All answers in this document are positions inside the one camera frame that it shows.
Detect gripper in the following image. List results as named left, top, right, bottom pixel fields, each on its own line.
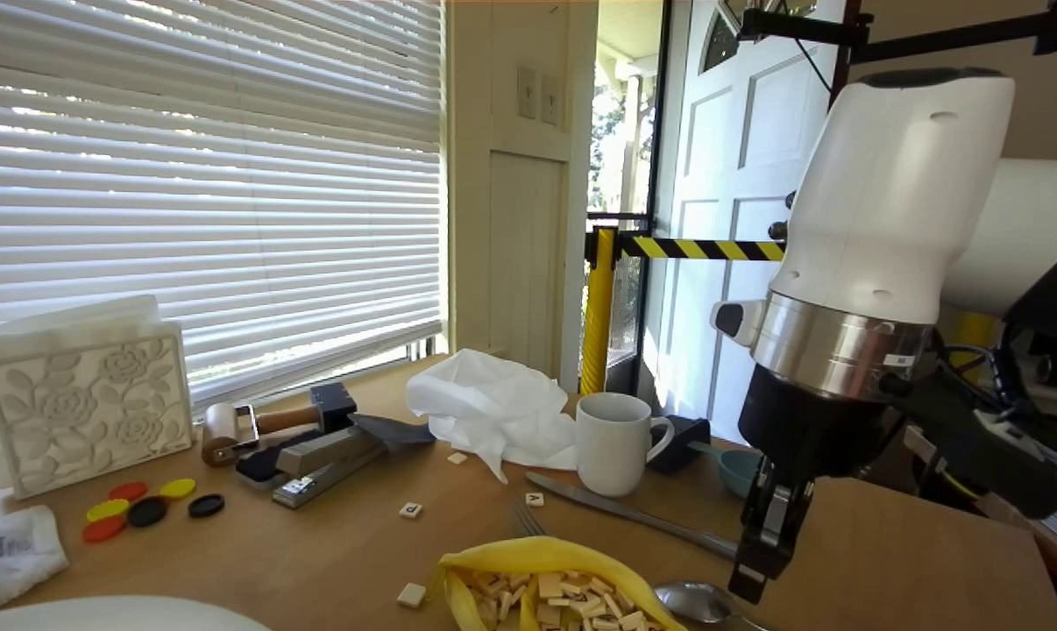
left=727, top=363, right=890, bottom=606

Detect silver spoon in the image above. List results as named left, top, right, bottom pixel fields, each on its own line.
left=653, top=579, right=777, bottom=631

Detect teal measuring scoop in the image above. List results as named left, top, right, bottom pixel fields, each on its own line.
left=688, top=439, right=764, bottom=500

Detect small black box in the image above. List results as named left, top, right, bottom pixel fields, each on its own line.
left=645, top=415, right=713, bottom=476

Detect silver table knife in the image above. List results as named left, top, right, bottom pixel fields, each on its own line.
left=525, top=471, right=741, bottom=561

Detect white ceramic mug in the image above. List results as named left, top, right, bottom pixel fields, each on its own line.
left=574, top=392, right=676, bottom=499

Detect heap of wooden letter tiles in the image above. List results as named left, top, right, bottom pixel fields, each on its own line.
left=457, top=568, right=670, bottom=631

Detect yellow cloth bag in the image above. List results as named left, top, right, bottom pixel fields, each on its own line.
left=430, top=535, right=689, bottom=631

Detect yellow black striped barrier belt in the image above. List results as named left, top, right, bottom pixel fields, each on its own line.
left=616, top=236, right=786, bottom=262

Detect crumpled white tissue paper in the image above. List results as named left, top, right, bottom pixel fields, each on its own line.
left=405, top=348, right=581, bottom=485

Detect white panel door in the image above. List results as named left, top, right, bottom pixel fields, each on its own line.
left=639, top=0, right=848, bottom=446

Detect black monitor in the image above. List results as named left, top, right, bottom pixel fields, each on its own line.
left=1005, top=230, right=1057, bottom=344

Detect dark grey scraper blade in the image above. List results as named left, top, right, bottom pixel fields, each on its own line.
left=348, top=413, right=437, bottom=454

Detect grey stapler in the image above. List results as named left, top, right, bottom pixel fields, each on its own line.
left=272, top=428, right=391, bottom=510

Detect white plate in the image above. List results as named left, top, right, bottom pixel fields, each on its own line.
left=0, top=596, right=273, bottom=631

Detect white window blinds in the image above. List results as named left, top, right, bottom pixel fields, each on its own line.
left=0, top=0, right=448, bottom=413

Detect white floral napkin holder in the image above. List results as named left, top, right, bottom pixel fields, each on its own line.
left=0, top=321, right=195, bottom=500

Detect stack of white napkins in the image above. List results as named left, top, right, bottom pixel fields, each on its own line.
left=0, top=294, right=161, bottom=344

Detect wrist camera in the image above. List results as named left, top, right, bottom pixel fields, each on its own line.
left=888, top=366, right=1057, bottom=521

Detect yellow barrier post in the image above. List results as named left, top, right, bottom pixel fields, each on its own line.
left=578, top=225, right=619, bottom=397

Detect camera on mount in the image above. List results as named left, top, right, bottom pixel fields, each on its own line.
left=737, top=0, right=1057, bottom=99

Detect wooden handle roller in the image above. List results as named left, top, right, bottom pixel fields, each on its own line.
left=201, top=401, right=323, bottom=468

